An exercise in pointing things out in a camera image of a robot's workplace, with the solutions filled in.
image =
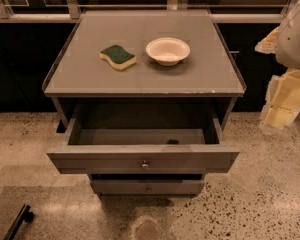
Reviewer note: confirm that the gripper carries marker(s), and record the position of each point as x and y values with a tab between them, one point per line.
294	41

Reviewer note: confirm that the grey top drawer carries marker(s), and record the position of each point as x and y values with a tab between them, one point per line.
143	139

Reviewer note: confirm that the grey drawer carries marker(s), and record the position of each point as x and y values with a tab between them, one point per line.
143	139
148	184

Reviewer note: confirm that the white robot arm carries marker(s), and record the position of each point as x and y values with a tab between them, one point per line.
284	41

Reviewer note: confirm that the grey drawer cabinet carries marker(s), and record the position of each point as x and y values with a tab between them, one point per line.
208	76

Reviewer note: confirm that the grey bottom drawer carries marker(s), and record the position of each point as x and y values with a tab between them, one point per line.
148	184

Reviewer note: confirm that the white bowl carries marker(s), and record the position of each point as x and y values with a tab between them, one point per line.
167	51

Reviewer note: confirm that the green yellow sponge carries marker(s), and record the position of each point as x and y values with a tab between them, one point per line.
117	57

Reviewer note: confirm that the black bar on floor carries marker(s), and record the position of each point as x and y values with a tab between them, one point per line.
24	215

